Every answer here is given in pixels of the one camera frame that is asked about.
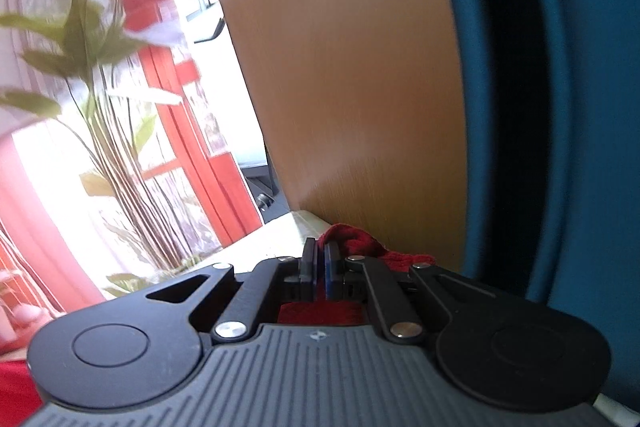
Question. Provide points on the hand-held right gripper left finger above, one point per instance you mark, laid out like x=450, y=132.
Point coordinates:
x=310, y=274

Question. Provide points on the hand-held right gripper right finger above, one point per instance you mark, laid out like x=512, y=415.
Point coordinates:
x=330, y=274

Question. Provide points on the red ribbed knit pants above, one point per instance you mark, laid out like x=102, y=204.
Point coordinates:
x=357, y=242

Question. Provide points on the black stand with knob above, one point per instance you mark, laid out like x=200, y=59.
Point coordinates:
x=262, y=199

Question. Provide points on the light wooden board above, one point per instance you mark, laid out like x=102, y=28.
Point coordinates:
x=340, y=82

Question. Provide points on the teal upholstered chair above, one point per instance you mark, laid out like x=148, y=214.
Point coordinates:
x=590, y=107

